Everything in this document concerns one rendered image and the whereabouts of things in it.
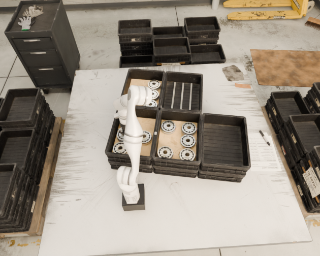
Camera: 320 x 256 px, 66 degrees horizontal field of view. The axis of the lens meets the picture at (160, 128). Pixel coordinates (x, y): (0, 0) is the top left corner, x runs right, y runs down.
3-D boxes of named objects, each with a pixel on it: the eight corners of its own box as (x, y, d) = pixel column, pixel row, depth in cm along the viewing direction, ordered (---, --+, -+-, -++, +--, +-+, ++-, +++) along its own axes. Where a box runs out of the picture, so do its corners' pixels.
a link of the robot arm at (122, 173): (113, 178, 123) (118, 191, 137) (131, 182, 122) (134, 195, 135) (119, 161, 128) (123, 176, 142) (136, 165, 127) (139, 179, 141)
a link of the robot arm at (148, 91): (135, 93, 141) (120, 92, 138) (154, 85, 117) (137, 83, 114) (134, 109, 141) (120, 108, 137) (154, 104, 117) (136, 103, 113)
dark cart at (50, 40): (77, 95, 311) (51, 30, 238) (40, 97, 309) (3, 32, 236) (83, 63, 346) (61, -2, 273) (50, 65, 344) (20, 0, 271)
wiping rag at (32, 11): (41, 18, 256) (40, 15, 253) (20, 19, 255) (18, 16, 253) (47, 4, 273) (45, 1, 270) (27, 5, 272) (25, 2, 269)
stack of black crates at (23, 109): (49, 148, 249) (29, 120, 213) (19, 149, 248) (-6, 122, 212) (56, 116, 272) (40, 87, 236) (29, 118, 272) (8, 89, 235)
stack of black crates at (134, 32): (152, 49, 340) (151, 18, 303) (153, 64, 322) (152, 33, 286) (123, 51, 339) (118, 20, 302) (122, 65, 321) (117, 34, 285)
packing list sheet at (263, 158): (284, 171, 171) (284, 170, 171) (251, 172, 171) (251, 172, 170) (269, 132, 191) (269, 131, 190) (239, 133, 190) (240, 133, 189)
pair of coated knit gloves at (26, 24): (32, 31, 243) (30, 28, 241) (12, 31, 243) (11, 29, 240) (37, 17, 258) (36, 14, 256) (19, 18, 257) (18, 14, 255)
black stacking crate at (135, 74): (159, 119, 185) (159, 108, 176) (120, 115, 187) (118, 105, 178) (165, 82, 208) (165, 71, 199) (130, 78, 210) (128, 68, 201)
